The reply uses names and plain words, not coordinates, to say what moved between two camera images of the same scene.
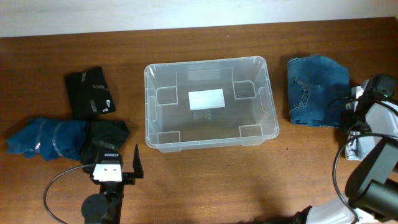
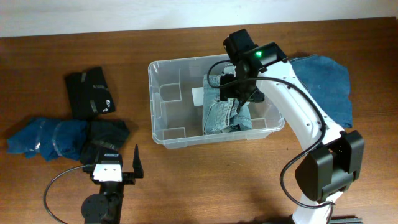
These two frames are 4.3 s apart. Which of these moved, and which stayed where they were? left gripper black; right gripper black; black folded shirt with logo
Moved: right gripper black
Stayed: black folded shirt with logo; left gripper black
